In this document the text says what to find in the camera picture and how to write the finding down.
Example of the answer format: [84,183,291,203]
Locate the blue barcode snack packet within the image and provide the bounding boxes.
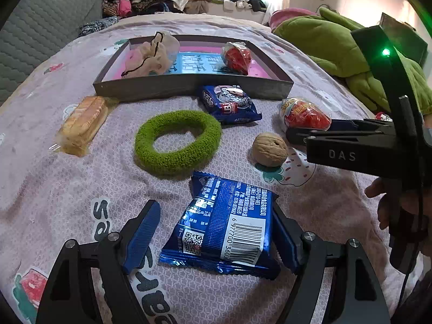
[159,172,281,280]

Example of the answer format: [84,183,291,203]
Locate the green fuzzy hair scrunchie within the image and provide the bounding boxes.
[135,110,222,176]

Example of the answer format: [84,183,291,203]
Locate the brown walnut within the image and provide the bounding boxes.
[252,132,288,167]

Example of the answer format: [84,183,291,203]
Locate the red surprise egg toy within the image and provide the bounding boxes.
[279,97,332,130]

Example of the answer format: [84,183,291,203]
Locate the person's right hand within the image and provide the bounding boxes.
[364,176,432,257]

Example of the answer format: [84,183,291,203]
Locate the red white candy wrapper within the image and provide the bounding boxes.
[375,112,393,122]

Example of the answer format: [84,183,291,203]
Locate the dark framed board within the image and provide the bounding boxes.
[379,13,428,67]

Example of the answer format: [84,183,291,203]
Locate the wrapped sponge cake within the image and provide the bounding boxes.
[51,96,109,157]

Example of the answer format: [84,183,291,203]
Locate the green fleece blanket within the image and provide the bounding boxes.
[272,6,432,116]

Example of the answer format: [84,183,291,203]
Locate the pink strawberry bed sheet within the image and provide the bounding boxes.
[1,14,400,323]

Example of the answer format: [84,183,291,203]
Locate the small blue cookie packet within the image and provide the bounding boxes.
[195,85,262,125]

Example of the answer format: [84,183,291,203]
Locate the shallow grey cardboard tray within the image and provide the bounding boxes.
[93,34,293,102]

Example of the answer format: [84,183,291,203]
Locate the beige mesh pouch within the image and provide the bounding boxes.
[121,32,180,78]

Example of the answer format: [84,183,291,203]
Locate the pink blanket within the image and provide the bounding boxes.
[269,7,318,32]

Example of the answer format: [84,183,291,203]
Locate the red surprise egg in tray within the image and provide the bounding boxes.
[221,42,252,75]

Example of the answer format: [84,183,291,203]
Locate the dark floral cloth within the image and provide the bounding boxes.
[78,16,119,37]

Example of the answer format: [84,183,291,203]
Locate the grey quilted headboard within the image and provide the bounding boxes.
[1,0,102,102]

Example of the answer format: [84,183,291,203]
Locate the pile of clothes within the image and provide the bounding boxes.
[102,0,182,18]

